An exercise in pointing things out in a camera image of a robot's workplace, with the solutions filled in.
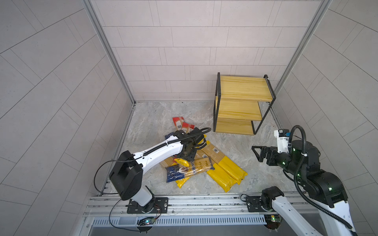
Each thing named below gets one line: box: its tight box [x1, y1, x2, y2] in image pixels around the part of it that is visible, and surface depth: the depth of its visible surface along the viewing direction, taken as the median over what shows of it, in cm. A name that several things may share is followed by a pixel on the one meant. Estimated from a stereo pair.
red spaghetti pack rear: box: [172, 116, 186, 131], surface depth 101 cm
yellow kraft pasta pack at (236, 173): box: [201, 140, 249, 185], surface depth 85 cm
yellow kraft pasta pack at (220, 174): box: [196, 149, 239, 193], surface depth 80 cm
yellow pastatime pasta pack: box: [165, 157, 196, 188], surface depth 78 cm
